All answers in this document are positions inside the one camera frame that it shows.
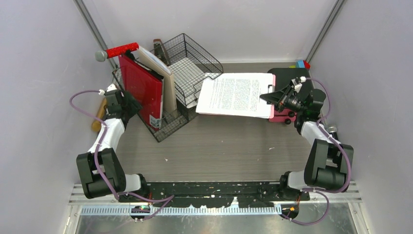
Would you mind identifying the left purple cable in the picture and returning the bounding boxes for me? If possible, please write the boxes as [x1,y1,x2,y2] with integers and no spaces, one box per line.
[69,90,175,220]

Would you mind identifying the beige folder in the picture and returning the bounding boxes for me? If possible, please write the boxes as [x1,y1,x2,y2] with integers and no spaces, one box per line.
[137,45,178,117]

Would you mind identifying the white grid clipboard in tray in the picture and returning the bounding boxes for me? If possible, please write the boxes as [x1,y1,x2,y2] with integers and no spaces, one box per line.
[169,57,222,109]

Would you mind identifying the red glitter microphone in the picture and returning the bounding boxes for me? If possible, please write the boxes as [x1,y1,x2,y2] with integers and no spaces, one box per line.
[94,42,139,62]

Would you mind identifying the red notebook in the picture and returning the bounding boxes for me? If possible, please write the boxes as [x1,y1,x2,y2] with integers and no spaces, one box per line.
[118,55,164,130]

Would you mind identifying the brown object behind organizer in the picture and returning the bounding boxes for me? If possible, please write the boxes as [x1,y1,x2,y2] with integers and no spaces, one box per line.
[153,39,170,66]

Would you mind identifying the wooden stick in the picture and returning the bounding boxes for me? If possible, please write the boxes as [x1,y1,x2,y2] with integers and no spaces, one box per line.
[91,98,107,133]

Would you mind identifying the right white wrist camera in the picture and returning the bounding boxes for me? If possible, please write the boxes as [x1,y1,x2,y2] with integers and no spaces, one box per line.
[290,76,307,93]

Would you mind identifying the colourful toy blocks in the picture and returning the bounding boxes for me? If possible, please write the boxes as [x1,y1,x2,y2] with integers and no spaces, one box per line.
[289,60,311,70]

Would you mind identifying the black microphone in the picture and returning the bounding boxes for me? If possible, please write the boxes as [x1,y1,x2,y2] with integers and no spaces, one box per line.
[326,125,338,140]

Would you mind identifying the black wire mesh organizer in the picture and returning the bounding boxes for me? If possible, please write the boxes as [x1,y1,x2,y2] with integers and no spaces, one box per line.
[105,33,223,142]

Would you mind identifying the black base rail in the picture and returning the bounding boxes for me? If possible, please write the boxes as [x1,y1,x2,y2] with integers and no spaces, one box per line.
[134,181,310,208]

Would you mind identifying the pink clipboard with paper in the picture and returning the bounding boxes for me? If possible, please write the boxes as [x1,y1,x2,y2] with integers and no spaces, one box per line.
[196,73,276,119]

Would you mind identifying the black pink drawer cabinet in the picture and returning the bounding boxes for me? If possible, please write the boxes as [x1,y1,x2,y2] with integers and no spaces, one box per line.
[267,68,314,125]

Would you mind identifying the black clip file folder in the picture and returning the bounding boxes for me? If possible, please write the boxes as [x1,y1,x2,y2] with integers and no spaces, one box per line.
[137,62,164,128]

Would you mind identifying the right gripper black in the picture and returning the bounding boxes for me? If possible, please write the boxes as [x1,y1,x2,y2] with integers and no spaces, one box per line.
[260,85,307,114]

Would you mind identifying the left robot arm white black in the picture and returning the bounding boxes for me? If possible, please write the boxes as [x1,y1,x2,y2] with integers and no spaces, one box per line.
[76,84,150,202]

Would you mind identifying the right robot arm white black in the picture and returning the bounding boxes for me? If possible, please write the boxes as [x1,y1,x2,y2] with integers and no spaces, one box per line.
[260,86,354,200]

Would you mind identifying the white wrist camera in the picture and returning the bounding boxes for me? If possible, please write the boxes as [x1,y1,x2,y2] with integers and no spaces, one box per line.
[105,83,118,93]
[290,76,307,93]

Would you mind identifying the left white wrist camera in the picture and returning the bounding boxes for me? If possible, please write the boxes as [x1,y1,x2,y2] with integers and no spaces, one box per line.
[105,83,118,93]

